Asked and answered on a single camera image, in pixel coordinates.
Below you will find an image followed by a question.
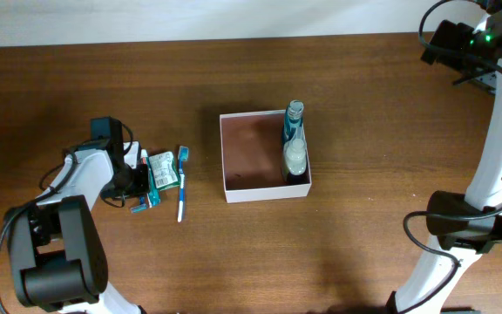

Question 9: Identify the green Dettol soap pack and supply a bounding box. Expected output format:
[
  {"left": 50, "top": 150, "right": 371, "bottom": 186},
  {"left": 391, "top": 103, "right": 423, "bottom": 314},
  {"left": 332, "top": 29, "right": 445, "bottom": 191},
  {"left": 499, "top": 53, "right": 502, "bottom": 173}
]
[{"left": 148, "top": 152, "right": 180, "bottom": 191}]

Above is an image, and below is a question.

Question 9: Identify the blue white toothbrush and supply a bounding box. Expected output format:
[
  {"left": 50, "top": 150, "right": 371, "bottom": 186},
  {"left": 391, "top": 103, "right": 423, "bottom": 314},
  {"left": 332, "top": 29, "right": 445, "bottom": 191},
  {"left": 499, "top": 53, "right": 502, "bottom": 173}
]
[{"left": 177, "top": 146, "right": 189, "bottom": 222}]

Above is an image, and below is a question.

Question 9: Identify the clear pump soap bottle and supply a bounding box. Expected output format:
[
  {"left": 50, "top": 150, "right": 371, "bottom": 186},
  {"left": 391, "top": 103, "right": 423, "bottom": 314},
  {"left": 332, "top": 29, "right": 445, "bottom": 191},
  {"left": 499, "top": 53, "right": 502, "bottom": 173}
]
[{"left": 282, "top": 139, "right": 308, "bottom": 185}]

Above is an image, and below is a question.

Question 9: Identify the teal mouthwash bottle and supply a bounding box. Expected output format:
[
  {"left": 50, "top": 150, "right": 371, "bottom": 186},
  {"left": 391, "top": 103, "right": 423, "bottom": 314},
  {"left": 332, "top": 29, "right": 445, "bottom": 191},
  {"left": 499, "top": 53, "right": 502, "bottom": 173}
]
[{"left": 282, "top": 99, "right": 304, "bottom": 146}]

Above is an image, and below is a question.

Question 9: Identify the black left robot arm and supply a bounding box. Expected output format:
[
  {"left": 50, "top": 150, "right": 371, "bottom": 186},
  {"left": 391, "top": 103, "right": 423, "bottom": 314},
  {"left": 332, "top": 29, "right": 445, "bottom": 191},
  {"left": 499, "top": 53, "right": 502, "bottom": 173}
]
[{"left": 0, "top": 117, "right": 150, "bottom": 313}]

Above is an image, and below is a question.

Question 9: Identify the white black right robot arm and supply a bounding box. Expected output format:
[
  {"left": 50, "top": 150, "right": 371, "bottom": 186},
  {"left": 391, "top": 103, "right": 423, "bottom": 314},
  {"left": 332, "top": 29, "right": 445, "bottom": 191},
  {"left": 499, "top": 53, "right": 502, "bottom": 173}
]
[{"left": 385, "top": 1, "right": 502, "bottom": 313}]

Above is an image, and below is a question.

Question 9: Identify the green white toothpaste tube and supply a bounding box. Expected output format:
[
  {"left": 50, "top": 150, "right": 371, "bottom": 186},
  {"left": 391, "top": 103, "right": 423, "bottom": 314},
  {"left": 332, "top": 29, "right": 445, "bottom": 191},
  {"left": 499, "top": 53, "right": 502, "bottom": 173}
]
[{"left": 141, "top": 149, "right": 160, "bottom": 208}]

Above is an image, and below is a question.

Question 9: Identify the white open cardboard box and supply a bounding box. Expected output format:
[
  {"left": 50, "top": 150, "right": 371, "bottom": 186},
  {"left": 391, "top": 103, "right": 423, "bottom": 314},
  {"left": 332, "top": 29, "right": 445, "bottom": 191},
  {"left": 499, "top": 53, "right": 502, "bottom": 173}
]
[{"left": 220, "top": 110, "right": 312, "bottom": 203}]

